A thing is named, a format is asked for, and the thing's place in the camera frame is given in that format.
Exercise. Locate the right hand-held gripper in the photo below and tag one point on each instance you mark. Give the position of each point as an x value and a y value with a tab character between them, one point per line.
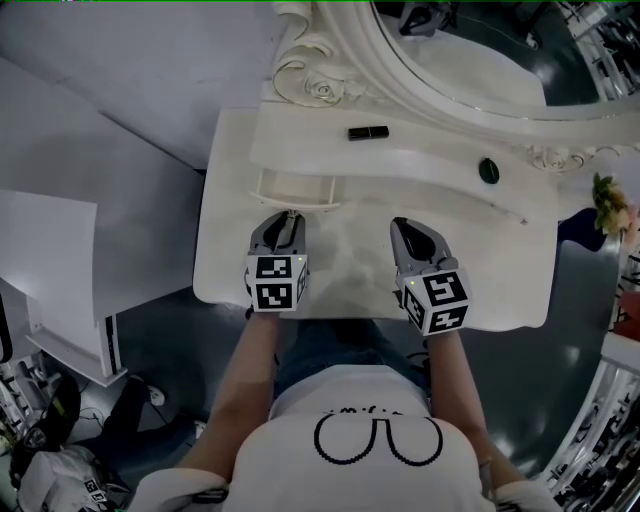
439	300

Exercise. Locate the person's white printed t-shirt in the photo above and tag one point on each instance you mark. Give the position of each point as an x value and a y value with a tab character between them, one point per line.
360	480

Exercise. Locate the white metal shelf rack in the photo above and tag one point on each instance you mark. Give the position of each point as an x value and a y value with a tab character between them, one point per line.
600	440

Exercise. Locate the ornate white framed mirror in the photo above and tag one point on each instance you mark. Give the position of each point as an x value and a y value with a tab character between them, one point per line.
380	95

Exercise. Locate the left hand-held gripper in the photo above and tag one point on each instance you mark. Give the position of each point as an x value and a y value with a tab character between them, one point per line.
276	280

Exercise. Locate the person's right forearm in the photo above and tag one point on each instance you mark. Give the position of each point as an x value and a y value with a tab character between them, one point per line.
460	400

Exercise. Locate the person's blue jeans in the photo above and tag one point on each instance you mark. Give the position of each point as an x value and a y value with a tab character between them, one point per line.
340	347

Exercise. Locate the person's left forearm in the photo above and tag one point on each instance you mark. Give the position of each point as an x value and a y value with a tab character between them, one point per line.
235	390

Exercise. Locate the white dressing table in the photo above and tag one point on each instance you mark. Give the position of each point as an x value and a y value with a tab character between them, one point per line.
350	270

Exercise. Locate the white cabinet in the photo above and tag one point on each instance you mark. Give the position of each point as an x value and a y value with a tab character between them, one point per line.
55	280

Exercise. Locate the white dressing table drawer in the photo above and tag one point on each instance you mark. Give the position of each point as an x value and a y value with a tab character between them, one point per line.
295	187

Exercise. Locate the dark green round compact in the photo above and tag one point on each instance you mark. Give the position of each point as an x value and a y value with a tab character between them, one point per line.
488	170

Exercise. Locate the red object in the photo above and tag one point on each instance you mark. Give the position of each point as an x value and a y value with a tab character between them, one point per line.
631	311

